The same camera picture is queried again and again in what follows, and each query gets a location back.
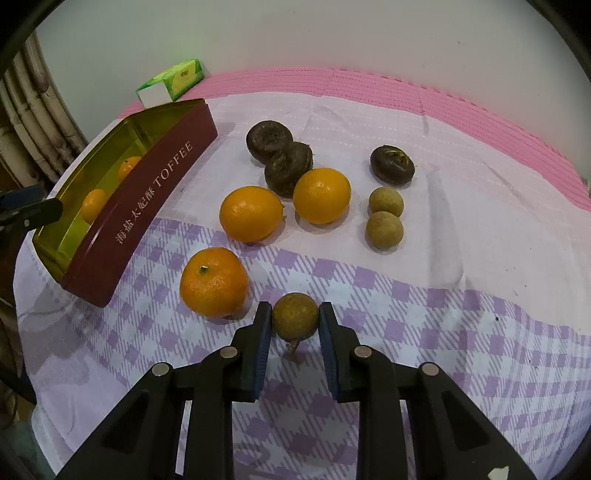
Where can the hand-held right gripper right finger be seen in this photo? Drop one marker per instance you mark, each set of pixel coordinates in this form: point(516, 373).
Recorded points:
point(328, 355)

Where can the red and gold tin box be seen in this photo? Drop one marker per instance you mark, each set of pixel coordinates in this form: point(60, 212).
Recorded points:
point(152, 194)

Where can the green tissue pack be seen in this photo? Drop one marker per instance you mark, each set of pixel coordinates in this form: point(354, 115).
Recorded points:
point(178, 78)

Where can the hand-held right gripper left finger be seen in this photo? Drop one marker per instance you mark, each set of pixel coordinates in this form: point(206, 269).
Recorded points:
point(263, 350)

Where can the pink mat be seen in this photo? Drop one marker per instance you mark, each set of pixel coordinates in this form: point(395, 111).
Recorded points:
point(461, 106)

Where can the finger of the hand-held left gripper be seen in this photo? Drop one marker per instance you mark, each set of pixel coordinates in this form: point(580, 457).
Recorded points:
point(16, 196)
point(39, 212)

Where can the orange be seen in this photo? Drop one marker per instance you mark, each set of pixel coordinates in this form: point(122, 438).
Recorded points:
point(322, 196)
point(130, 167)
point(251, 213)
point(94, 205)

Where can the orange mandarin with stem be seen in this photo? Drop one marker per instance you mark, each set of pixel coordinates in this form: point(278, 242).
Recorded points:
point(214, 281)

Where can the purple checked cloth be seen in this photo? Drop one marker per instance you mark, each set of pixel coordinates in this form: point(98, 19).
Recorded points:
point(461, 230)

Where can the dark brown water chestnut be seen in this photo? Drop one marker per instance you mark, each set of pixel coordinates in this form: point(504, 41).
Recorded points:
point(288, 173)
point(269, 140)
point(392, 164)

